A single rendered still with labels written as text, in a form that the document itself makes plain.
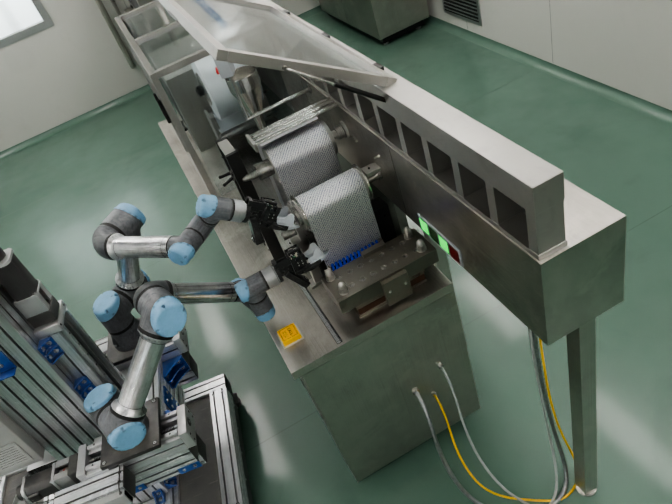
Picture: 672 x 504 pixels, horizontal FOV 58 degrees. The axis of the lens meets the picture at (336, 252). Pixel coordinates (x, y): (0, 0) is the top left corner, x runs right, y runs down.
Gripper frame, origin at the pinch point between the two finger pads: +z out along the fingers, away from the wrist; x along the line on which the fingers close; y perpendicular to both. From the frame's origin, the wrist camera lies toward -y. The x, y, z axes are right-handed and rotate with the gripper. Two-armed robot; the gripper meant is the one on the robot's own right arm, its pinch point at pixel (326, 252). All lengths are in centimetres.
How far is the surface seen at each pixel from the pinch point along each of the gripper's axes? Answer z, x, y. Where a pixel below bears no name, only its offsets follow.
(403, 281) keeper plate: 17.7, -22.0, -10.4
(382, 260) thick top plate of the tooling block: 15.7, -11.8, -6.1
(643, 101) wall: 263, 111, -105
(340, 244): 5.8, -0.3, 0.3
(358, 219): 15.2, -0.2, 6.6
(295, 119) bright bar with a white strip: 14, 33, 36
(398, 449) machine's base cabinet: -7, -26, -93
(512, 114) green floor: 202, 175, -109
